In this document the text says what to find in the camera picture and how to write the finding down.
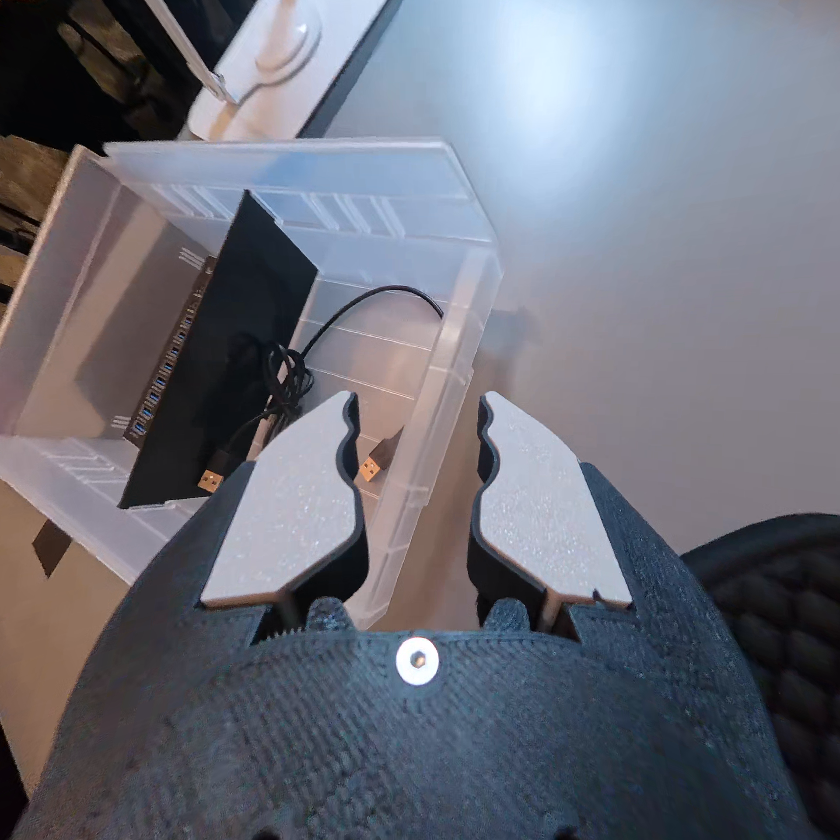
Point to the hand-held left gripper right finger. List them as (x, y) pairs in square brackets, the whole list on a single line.
[(551, 525)]

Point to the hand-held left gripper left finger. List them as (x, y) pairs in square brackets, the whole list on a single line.
[(289, 525)]

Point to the long black usb hub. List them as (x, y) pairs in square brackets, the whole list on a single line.
[(164, 374)]

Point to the clear plastic bin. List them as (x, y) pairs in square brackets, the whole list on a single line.
[(367, 197)]

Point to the black tape strip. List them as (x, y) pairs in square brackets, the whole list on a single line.
[(51, 550)]

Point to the black pad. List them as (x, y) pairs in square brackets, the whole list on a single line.
[(774, 623)]

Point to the white board stand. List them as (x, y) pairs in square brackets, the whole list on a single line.
[(262, 85)]

